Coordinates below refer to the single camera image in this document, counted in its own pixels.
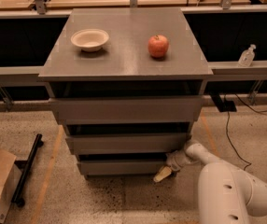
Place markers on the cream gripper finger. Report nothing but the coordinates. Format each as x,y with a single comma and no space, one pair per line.
164,172

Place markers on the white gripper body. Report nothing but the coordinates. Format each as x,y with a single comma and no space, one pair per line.
175,161

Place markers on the grey bottom drawer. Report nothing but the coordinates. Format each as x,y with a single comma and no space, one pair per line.
123,167

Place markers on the grey drawer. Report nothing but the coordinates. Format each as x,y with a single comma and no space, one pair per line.
123,167
126,143
126,110

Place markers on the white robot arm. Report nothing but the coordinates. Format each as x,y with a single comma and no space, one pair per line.
226,193

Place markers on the grey drawer cabinet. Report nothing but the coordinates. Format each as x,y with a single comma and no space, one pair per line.
123,67

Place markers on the grey top drawer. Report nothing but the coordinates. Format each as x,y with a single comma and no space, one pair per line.
126,110

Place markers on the grey middle drawer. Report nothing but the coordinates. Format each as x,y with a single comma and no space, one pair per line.
126,143

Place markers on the black floor socket box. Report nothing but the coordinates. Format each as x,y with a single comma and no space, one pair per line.
222,104

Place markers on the red apple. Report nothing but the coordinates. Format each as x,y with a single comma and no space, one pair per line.
158,46

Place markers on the clear sanitizer bottle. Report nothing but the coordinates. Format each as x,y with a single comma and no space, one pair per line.
247,56

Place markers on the white paper bowl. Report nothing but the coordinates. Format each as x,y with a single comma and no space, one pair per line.
90,40

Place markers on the black metal stand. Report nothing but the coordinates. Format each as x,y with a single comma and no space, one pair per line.
25,168

